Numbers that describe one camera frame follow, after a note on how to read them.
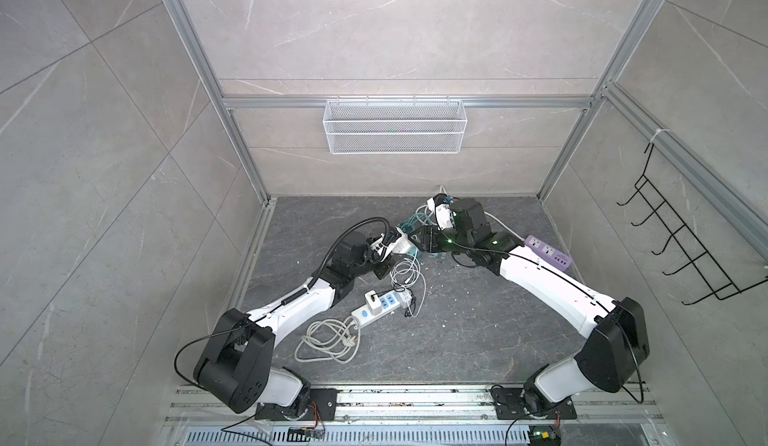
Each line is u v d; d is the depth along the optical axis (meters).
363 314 0.86
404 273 0.97
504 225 1.11
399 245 0.72
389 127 1.00
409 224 1.11
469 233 0.60
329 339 0.83
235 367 0.42
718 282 0.60
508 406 0.73
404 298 0.85
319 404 0.73
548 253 1.01
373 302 0.83
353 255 0.64
